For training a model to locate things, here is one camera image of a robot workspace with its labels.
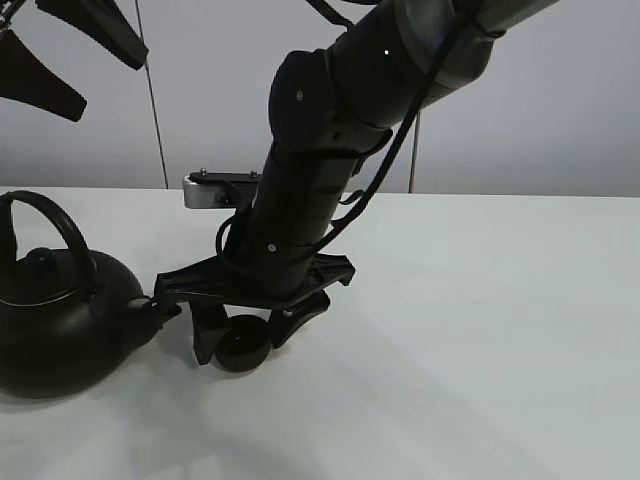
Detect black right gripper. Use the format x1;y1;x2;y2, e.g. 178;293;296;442
154;145;358;365

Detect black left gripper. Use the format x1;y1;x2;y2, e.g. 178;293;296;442
0;0;148;122

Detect small black teacup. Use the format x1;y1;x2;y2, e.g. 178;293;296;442
214;314;271;373

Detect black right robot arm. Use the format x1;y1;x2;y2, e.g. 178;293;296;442
154;1;546;373

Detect black cast iron teapot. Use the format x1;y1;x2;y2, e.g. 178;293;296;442
1;190;182;399

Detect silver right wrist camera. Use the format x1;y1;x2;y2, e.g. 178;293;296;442
182;169;262;210

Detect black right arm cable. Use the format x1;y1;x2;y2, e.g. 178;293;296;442
214;0;501;261

